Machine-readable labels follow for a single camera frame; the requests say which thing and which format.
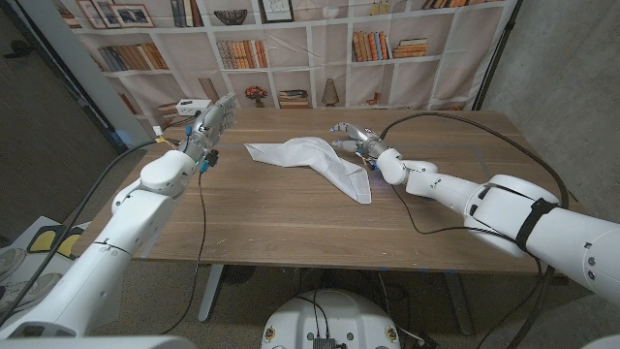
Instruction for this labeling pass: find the yellow and black floor pad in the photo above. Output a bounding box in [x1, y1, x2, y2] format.
[27, 224, 84, 257]

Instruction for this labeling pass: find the white floor mat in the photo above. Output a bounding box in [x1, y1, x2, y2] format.
[0, 215, 93, 335]

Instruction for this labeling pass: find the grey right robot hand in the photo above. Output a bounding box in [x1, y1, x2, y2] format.
[329, 122, 388, 160]

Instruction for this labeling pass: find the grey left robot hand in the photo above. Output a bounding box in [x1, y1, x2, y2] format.
[182, 92, 238, 164]

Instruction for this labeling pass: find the black backdrop stand pole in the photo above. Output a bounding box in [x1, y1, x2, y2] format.
[472, 0, 524, 111]

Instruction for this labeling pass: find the grey sneaker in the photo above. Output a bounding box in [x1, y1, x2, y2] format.
[0, 271, 63, 314]
[0, 247, 28, 282]

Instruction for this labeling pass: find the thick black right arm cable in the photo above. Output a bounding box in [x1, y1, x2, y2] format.
[380, 111, 571, 349]

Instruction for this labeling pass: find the printed bookshelf backdrop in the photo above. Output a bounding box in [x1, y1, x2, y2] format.
[50, 0, 522, 142]

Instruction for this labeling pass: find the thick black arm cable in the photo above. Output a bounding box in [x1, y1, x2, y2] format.
[0, 138, 188, 326]
[380, 111, 571, 349]

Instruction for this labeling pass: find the grey metal table leg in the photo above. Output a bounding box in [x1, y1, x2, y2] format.
[443, 271, 475, 336]
[198, 264, 225, 324]

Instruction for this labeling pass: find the thin black left wrist cable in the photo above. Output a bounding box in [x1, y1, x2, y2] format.
[162, 169, 207, 335]

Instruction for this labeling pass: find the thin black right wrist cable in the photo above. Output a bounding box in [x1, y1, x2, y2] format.
[390, 186, 546, 349]

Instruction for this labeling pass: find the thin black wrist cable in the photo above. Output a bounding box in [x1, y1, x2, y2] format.
[162, 169, 207, 335]
[390, 186, 546, 349]

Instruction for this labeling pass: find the black door handle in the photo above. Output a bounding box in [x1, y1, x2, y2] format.
[3, 39, 34, 60]

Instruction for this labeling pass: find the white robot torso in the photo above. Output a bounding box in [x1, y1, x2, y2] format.
[261, 289, 402, 349]

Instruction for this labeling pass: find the white cloth napkin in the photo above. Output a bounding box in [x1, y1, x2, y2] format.
[243, 136, 373, 205]

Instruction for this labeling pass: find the white power strip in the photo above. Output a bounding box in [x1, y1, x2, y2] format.
[175, 99, 213, 117]

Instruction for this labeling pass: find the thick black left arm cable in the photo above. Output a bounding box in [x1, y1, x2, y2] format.
[0, 138, 188, 326]

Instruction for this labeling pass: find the black power strip cord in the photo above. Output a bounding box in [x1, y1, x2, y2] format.
[167, 113, 200, 128]

